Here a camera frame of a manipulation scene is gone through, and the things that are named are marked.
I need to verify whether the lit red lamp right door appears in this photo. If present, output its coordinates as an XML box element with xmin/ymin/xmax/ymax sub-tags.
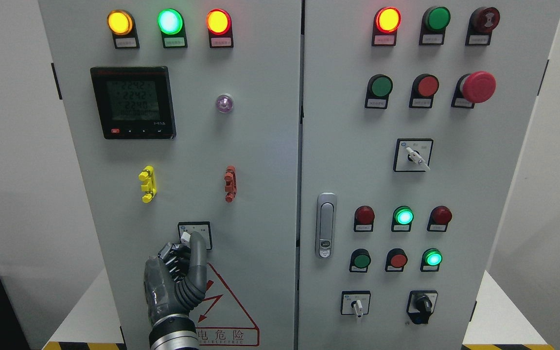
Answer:
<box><xmin>371</xmin><ymin>6</ymin><xmax>402</xmax><ymax>47</ymax></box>

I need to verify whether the red mushroom emergency stop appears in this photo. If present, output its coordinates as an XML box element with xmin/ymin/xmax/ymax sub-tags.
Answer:
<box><xmin>451</xmin><ymin>71</ymin><xmax>496</xmax><ymax>109</ymax></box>

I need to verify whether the yellow terminal connector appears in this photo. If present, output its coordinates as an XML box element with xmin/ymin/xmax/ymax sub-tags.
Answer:
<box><xmin>138</xmin><ymin>165</ymin><xmax>157</xmax><ymax>203</ymax></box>

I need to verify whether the upper right rotary selector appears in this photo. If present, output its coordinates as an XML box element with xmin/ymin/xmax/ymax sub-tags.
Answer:
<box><xmin>393</xmin><ymin>138</ymin><xmax>434</xmax><ymax>172</ymax></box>

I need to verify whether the grey electrical control cabinet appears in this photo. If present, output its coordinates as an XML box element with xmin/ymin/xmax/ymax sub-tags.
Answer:
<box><xmin>38</xmin><ymin>0</ymin><xmax>560</xmax><ymax>350</ymax></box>

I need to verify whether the green push button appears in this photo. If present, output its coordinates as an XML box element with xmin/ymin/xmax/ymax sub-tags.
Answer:
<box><xmin>349</xmin><ymin>248</ymin><xmax>371</xmax><ymax>273</ymax></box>
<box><xmin>364</xmin><ymin>74</ymin><xmax>393</xmax><ymax>109</ymax></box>

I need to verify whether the lit red-orange indicator lamp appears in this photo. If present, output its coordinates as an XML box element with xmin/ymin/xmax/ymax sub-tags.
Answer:
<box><xmin>206</xmin><ymin>8</ymin><xmax>234</xmax><ymax>48</ymax></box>

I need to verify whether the grey robotic humanoid hand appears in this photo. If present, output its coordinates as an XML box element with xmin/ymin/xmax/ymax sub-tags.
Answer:
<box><xmin>144</xmin><ymin>232</ymin><xmax>207</xmax><ymax>327</ymax></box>

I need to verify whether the dark red lamp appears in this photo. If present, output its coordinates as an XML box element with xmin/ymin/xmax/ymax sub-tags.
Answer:
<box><xmin>353</xmin><ymin>206</ymin><xmax>375</xmax><ymax>232</ymax></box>
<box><xmin>427</xmin><ymin>206</ymin><xmax>453</xmax><ymax>232</ymax></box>

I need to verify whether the red electrical hazard sticker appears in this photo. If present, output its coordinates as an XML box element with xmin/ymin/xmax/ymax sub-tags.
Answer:
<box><xmin>190</xmin><ymin>263</ymin><xmax>260</xmax><ymax>347</ymax></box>

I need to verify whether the green push button upper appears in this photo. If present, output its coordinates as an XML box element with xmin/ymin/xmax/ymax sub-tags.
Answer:
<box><xmin>364</xmin><ymin>74</ymin><xmax>393</xmax><ymax>109</ymax></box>

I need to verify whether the red push button lower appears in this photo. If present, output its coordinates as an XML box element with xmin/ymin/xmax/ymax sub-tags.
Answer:
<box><xmin>385</xmin><ymin>248</ymin><xmax>408</xmax><ymax>272</ymax></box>

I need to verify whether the white-lever rotary selector switch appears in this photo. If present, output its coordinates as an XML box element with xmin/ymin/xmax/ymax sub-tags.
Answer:
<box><xmin>177</xmin><ymin>221</ymin><xmax>213</xmax><ymax>251</ymax></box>

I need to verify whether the red push button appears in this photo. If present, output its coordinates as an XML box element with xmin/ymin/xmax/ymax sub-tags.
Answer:
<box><xmin>385</xmin><ymin>248</ymin><xmax>408</xmax><ymax>272</ymax></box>
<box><xmin>409</xmin><ymin>73</ymin><xmax>439</xmax><ymax>109</ymax></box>

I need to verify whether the black digital power meter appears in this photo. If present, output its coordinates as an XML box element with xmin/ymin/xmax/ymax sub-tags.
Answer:
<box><xmin>90</xmin><ymin>66</ymin><xmax>176</xmax><ymax>140</ymax></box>

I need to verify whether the lit green indicator lamp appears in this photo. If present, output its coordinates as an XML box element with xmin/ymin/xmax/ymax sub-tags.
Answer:
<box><xmin>157</xmin><ymin>8</ymin><xmax>188</xmax><ymax>49</ymax></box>

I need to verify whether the red push button upper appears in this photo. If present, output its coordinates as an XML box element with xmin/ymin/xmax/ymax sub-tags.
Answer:
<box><xmin>409</xmin><ymin>73</ymin><xmax>439</xmax><ymax>109</ymax></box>

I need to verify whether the yellow indicator lamp top left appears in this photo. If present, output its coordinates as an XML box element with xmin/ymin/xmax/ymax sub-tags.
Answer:
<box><xmin>107</xmin><ymin>9</ymin><xmax>140</xmax><ymax>49</ymax></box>

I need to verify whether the silver door latch handle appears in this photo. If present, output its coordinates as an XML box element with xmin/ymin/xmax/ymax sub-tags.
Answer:
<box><xmin>315</xmin><ymin>192</ymin><xmax>336</xmax><ymax>259</ymax></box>

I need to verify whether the dark red lamp left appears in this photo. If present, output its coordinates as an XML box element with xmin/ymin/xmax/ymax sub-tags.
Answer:
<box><xmin>353</xmin><ymin>206</ymin><xmax>375</xmax><ymax>232</ymax></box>

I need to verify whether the dark red lamp right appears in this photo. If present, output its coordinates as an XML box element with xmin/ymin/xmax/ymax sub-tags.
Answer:
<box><xmin>427</xmin><ymin>206</ymin><xmax>453</xmax><ymax>232</ymax></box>

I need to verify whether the small purple clear lamp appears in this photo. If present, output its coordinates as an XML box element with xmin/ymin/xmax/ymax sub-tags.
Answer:
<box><xmin>215</xmin><ymin>94</ymin><xmax>235</xmax><ymax>113</ymax></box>

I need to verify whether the dark red buzzer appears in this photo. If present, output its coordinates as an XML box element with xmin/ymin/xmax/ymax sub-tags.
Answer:
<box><xmin>465</xmin><ymin>7</ymin><xmax>500</xmax><ymax>46</ymax></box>

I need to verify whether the unlit green lamp top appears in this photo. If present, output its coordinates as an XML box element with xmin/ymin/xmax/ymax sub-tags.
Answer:
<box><xmin>419</xmin><ymin>6</ymin><xmax>451</xmax><ymax>46</ymax></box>

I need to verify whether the lower white-lever selector switch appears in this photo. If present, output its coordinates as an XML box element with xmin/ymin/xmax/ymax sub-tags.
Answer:
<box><xmin>340</xmin><ymin>290</ymin><xmax>371</xmax><ymax>319</ymax></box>

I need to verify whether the lit green button lower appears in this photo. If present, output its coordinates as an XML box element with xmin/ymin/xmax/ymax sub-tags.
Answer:
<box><xmin>420</xmin><ymin>248</ymin><xmax>443</xmax><ymax>272</ymax></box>

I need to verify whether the black knob selector switch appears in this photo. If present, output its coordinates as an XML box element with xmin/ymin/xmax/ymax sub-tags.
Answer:
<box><xmin>406</xmin><ymin>290</ymin><xmax>438</xmax><ymax>324</ymax></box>

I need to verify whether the red-brown terminal connector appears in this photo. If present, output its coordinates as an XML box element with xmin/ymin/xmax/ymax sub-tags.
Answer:
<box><xmin>224</xmin><ymin>165</ymin><xmax>237</xmax><ymax>202</ymax></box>

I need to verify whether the green push button lower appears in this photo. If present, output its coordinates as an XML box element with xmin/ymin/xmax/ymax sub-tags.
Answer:
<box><xmin>349</xmin><ymin>248</ymin><xmax>371</xmax><ymax>273</ymax></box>

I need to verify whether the lit green lamp middle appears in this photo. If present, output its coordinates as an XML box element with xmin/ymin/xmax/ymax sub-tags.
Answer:
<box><xmin>391</xmin><ymin>206</ymin><xmax>414</xmax><ymax>232</ymax></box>

